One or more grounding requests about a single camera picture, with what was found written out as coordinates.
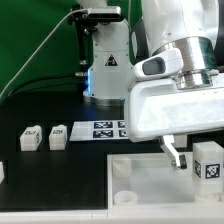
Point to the white part left edge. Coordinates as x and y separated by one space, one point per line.
1 172

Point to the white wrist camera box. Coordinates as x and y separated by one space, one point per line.
159 66

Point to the white square tabletop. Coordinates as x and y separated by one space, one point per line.
148 184

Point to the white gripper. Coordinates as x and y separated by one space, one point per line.
157 109

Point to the white marker sheet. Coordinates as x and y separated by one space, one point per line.
98 130

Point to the black camera on stand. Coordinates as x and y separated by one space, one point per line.
86 21

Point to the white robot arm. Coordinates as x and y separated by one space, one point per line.
192 26

